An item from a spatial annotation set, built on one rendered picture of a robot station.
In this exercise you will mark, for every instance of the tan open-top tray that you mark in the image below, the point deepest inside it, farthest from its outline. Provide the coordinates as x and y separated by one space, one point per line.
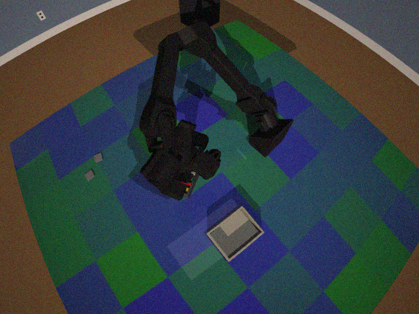
233 234

